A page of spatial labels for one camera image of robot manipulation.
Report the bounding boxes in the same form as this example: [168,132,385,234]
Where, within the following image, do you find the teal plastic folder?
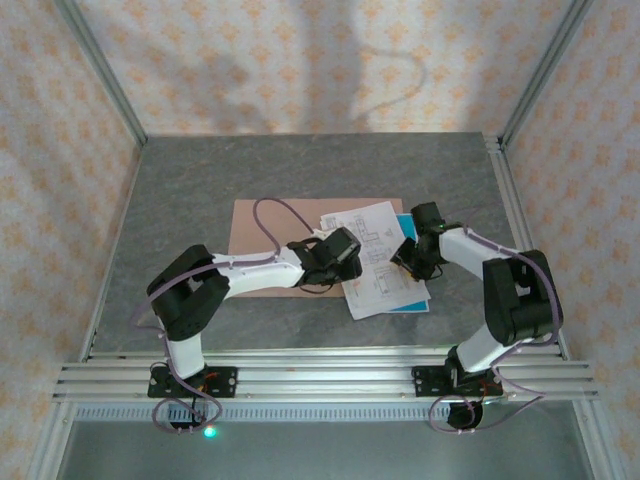
[389,212,433,315]

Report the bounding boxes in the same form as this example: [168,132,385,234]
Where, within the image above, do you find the pink-brown paper folder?
[227,198,404,299]

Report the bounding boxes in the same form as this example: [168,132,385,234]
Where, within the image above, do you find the grey metal base panel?
[54,420,596,480]

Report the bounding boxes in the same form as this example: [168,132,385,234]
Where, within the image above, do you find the triple aluminium side rail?
[482,133,571,361]

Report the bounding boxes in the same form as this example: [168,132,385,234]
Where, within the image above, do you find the wide aluminium base rail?
[52,347,600,402]

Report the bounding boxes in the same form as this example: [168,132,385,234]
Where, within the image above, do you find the slotted grey cable duct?
[74,403,576,424]

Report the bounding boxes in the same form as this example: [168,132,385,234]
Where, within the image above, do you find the black round cable connector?
[447,403,485,432]

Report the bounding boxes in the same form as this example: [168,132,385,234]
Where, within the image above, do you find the thin aluminium side rail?
[78,142,147,362]

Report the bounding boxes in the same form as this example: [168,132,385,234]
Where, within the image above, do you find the aluminium frame post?
[53,0,149,147]
[499,0,596,149]

